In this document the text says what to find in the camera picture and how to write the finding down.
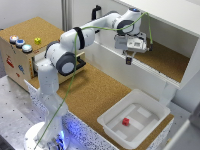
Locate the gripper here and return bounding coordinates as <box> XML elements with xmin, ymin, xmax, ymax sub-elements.
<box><xmin>114</xmin><ymin>32</ymin><xmax>149</xmax><ymax>54</ymax></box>

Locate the white cabinet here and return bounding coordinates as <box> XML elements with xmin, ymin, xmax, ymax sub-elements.
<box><xmin>71</xmin><ymin>0</ymin><xmax>200</xmax><ymax>108</ymax></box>

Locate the pink block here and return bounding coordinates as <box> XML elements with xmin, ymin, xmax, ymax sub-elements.
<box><xmin>121</xmin><ymin>117</ymin><xmax>131</xmax><ymax>127</ymax></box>

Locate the yellow block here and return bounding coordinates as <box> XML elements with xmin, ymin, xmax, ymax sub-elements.
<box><xmin>34</xmin><ymin>37</ymin><xmax>42</xmax><ymax>46</ymax></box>

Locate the wooden drawer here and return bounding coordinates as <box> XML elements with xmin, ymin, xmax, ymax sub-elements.
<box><xmin>31</xmin><ymin>49</ymin><xmax>87</xmax><ymax>83</ymax></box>

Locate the white sliding door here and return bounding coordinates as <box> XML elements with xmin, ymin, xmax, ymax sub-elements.
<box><xmin>72</xmin><ymin>0</ymin><xmax>131</xmax><ymax>46</ymax></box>

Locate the white plastic box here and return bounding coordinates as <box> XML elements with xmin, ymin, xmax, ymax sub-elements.
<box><xmin>96</xmin><ymin>88</ymin><xmax>172</xmax><ymax>150</ymax></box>

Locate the green button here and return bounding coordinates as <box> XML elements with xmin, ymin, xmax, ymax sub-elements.
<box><xmin>21</xmin><ymin>44</ymin><xmax>34</xmax><ymax>54</ymax></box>

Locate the blue button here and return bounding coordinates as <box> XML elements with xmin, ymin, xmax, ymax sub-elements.
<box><xmin>15</xmin><ymin>38</ymin><xmax>26</xmax><ymax>48</ymax></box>

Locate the wooden drawer box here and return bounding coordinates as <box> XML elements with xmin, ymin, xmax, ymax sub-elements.
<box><xmin>0</xmin><ymin>16</ymin><xmax>66</xmax><ymax>92</ymax></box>

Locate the red button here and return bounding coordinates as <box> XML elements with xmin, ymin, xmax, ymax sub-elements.
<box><xmin>8</xmin><ymin>35</ymin><xmax>19</xmax><ymax>44</ymax></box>

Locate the green cable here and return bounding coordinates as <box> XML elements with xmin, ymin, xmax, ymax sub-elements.
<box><xmin>32</xmin><ymin>11</ymin><xmax>155</xmax><ymax>150</ymax></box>

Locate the black door handle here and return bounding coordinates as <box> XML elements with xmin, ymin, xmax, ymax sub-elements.
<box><xmin>91</xmin><ymin>4</ymin><xmax>103</xmax><ymax>35</ymax></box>

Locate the black drawer handle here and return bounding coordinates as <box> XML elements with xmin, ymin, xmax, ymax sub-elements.
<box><xmin>76</xmin><ymin>56</ymin><xmax>87</xmax><ymax>72</ymax></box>

